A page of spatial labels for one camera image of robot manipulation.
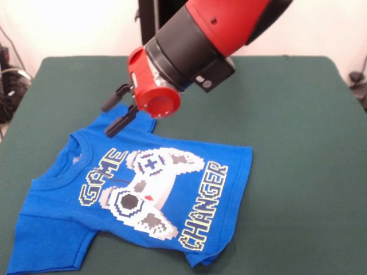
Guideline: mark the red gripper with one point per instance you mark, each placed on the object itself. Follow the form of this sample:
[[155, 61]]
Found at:
[[146, 86]]

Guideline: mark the blue printed t-shirt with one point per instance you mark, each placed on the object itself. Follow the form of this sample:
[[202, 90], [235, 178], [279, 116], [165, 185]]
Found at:
[[57, 235]]

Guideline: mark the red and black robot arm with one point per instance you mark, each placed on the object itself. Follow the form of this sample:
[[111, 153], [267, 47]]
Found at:
[[206, 37]]

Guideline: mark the dark green table cloth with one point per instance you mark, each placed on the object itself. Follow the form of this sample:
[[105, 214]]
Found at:
[[301, 172]]

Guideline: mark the black chair base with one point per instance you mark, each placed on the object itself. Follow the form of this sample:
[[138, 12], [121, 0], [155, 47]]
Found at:
[[357, 76]]

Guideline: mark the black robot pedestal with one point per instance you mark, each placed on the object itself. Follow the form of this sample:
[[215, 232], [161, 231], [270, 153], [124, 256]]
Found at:
[[149, 23]]

